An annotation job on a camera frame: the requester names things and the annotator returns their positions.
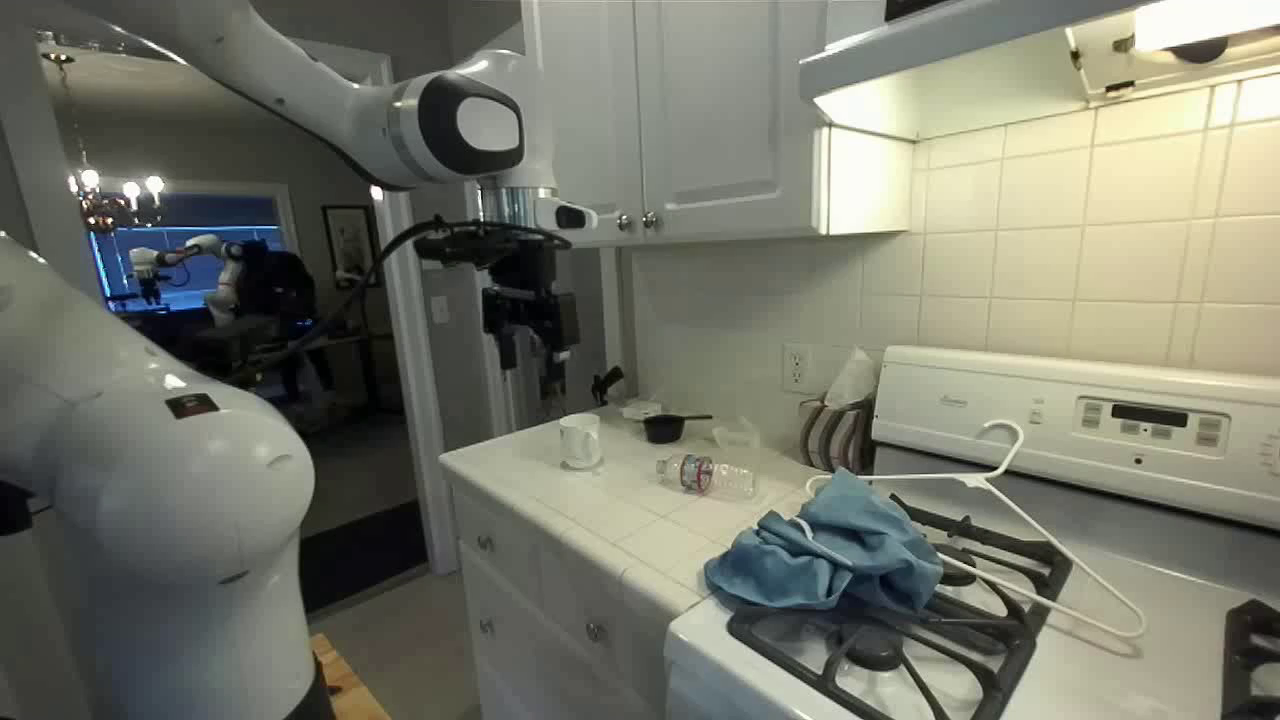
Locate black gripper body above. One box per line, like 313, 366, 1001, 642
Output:
484, 241, 581, 366

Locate black measuring cup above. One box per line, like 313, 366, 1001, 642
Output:
645, 413, 710, 444

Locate clear plastic water bottle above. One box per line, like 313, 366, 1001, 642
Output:
656, 453, 756, 495

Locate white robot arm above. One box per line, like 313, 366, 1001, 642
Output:
0, 0, 591, 720

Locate white floral mug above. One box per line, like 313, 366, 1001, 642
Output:
555, 413, 605, 471

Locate white upper cabinet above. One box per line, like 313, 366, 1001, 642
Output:
519, 0, 913, 247

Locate white cabinet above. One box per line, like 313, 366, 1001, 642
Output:
450, 486, 668, 720
519, 0, 913, 247

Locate plates stack by stove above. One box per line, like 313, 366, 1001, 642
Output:
799, 348, 874, 471

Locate white lower cabinet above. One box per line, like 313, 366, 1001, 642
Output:
450, 486, 668, 720

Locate blue cloth towel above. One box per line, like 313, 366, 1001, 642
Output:
702, 471, 944, 615

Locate chandelier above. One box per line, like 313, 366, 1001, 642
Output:
40, 45, 166, 230

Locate range hood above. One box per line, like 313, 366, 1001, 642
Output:
799, 0, 1280, 139

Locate black stove grate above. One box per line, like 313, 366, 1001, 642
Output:
728, 500, 1073, 720

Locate white gas stove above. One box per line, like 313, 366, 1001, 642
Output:
664, 342, 1280, 720

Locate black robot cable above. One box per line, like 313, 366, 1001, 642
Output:
263, 214, 470, 375

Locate white wall outlet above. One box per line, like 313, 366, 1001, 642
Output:
780, 342, 813, 392

